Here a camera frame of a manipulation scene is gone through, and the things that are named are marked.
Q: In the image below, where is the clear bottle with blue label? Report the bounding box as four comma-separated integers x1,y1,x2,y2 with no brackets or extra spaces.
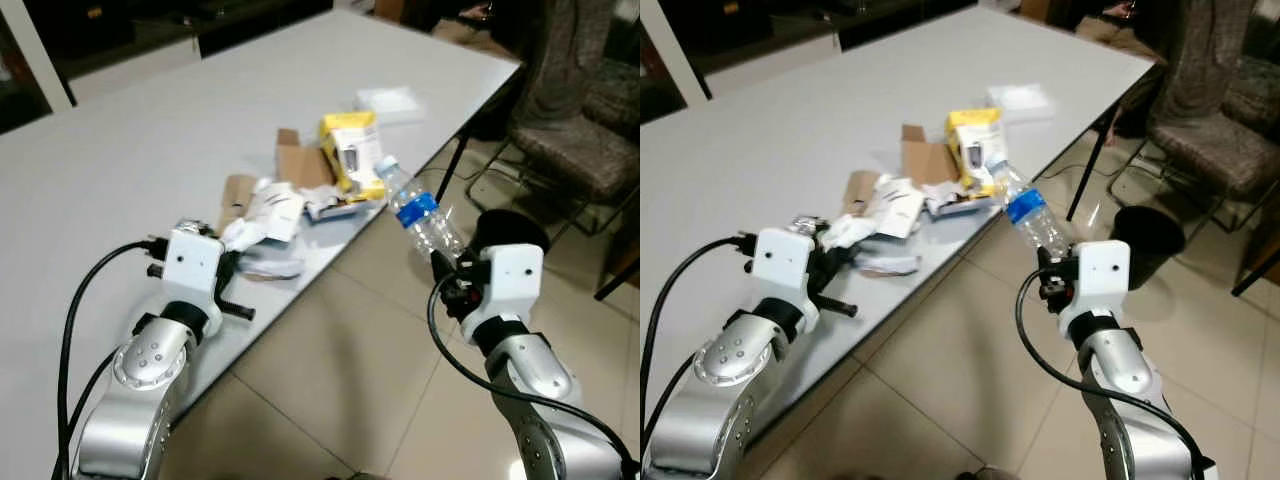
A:
374,155,467,263
995,160,1071,259

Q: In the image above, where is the black round rubbish bin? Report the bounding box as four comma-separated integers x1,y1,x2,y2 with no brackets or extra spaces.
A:
470,208,552,263
1110,205,1187,291

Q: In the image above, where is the white crumpled tissue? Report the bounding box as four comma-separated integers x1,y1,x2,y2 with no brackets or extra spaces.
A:
820,213,921,276
222,218,304,281

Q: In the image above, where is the flat brown cardboard piece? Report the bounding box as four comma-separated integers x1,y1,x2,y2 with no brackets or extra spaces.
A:
843,170,886,216
217,174,261,236

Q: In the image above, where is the white paper bag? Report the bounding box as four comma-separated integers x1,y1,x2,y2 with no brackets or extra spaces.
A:
245,178,307,243
875,175,929,239

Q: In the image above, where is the black table leg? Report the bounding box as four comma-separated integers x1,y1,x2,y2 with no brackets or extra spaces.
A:
1065,130,1106,221
435,140,473,206

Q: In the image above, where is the white printed wrapper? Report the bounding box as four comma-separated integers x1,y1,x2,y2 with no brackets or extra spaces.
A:
925,180,1006,218
303,183,389,223

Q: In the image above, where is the open brown cardboard box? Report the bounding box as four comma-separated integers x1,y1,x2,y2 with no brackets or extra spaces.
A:
900,124,963,186
274,128,339,191

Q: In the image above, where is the yellow product package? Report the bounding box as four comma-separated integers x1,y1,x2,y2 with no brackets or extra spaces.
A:
317,110,389,198
945,108,1011,196

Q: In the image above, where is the white flat packet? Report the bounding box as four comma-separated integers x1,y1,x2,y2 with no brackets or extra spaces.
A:
985,83,1057,121
355,85,427,127

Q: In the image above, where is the brown patterned chair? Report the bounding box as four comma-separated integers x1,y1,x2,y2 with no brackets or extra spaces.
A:
1105,0,1280,231
1222,55,1280,141
465,0,641,238
583,55,641,141

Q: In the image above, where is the black low cabinet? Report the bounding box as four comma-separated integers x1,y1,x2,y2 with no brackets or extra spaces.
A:
50,0,336,76
690,0,976,71

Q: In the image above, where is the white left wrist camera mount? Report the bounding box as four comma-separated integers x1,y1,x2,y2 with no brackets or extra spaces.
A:
750,227,821,306
160,226,227,313

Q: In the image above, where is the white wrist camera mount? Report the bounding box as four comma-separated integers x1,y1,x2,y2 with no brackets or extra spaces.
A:
750,227,821,306
160,226,227,313
464,243,546,346
1058,240,1132,336

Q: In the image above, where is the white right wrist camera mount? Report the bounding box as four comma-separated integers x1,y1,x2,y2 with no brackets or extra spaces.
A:
464,243,546,346
1058,240,1132,336

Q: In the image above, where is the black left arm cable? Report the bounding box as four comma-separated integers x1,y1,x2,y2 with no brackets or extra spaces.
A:
640,235,758,456
55,238,169,480

